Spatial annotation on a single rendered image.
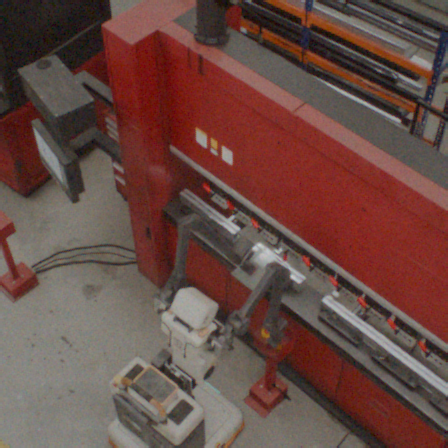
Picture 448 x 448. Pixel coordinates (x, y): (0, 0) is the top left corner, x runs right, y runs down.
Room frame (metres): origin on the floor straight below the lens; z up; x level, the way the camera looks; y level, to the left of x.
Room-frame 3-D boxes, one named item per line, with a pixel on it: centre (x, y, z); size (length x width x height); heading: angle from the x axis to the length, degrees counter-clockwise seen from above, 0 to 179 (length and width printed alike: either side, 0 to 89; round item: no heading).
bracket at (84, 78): (3.61, 0.79, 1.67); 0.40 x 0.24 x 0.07; 45
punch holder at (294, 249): (2.76, -0.45, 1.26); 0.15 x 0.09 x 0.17; 45
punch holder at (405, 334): (2.19, -1.02, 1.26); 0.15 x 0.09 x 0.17; 45
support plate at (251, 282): (2.78, -0.22, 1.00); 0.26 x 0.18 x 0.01; 135
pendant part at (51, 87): (3.41, 0.93, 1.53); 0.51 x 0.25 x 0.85; 34
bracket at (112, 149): (3.61, 0.79, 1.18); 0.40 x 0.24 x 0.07; 45
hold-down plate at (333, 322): (2.42, -0.71, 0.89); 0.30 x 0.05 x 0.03; 45
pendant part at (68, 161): (3.32, 0.97, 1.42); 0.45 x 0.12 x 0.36; 34
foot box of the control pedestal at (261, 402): (2.41, -0.30, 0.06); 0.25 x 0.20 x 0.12; 135
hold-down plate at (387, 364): (2.13, -1.00, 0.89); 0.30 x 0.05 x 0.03; 45
